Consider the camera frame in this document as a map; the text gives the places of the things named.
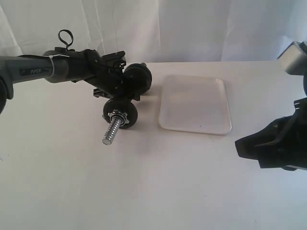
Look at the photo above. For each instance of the chrome threaded dumbbell bar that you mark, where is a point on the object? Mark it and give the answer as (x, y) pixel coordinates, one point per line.
(114, 127)

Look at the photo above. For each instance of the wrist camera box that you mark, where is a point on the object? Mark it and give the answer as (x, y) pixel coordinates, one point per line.
(114, 60)
(293, 59)

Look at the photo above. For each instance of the chrome star collar nut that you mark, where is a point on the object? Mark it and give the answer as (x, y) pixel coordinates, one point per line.
(118, 116)

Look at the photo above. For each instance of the white rectangular plastic tray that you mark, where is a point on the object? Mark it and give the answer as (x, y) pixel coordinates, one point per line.
(195, 104)

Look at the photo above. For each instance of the black weight plate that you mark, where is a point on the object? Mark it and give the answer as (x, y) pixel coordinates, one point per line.
(148, 80)
(124, 106)
(136, 75)

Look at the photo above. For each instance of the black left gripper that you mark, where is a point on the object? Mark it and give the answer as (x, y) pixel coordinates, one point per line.
(110, 82)

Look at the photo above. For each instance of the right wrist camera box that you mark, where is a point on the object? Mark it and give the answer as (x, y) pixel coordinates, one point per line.
(293, 59)

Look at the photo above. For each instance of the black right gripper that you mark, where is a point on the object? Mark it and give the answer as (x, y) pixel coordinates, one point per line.
(296, 159)

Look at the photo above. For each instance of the white backdrop curtain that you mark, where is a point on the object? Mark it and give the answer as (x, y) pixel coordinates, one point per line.
(156, 30)

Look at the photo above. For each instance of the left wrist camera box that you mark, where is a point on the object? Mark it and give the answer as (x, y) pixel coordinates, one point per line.
(114, 60)

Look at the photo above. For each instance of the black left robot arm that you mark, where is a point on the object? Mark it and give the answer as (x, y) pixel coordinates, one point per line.
(55, 66)

